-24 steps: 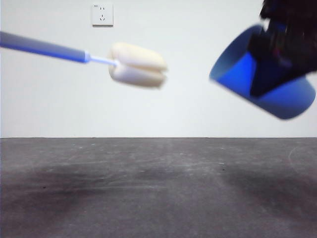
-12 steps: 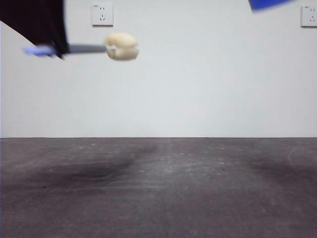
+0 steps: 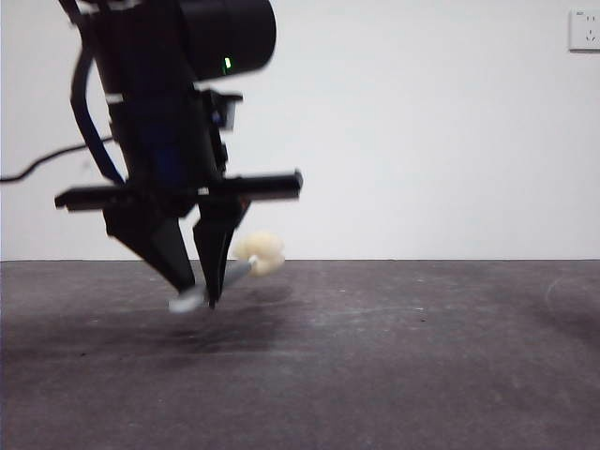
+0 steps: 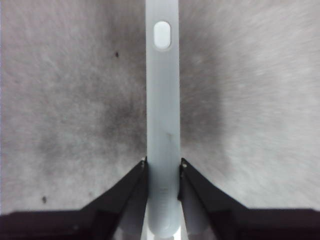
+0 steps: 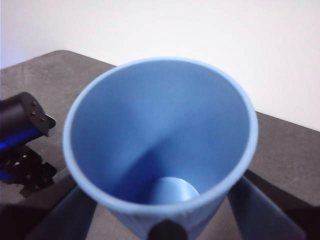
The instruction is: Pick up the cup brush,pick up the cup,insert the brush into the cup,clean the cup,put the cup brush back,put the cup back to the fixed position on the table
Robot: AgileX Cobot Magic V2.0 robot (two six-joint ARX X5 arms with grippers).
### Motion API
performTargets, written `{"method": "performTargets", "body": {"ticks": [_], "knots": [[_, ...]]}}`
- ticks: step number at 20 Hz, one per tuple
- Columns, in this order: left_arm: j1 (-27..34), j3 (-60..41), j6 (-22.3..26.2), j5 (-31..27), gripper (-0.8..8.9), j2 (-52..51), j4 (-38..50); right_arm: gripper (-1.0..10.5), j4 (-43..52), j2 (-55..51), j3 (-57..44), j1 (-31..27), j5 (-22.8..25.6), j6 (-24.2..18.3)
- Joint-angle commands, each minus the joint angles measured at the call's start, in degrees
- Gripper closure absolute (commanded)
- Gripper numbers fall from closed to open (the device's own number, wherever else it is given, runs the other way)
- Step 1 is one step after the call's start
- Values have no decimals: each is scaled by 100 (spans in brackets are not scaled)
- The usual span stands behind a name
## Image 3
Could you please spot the white wall power socket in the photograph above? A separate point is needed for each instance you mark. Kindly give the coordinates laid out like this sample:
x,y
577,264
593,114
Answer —
x,y
586,30

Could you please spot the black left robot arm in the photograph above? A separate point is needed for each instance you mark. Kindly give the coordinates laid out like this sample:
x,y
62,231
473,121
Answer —
x,y
154,47

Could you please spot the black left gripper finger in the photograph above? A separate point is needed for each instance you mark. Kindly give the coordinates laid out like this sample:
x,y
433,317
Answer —
x,y
215,244
159,248

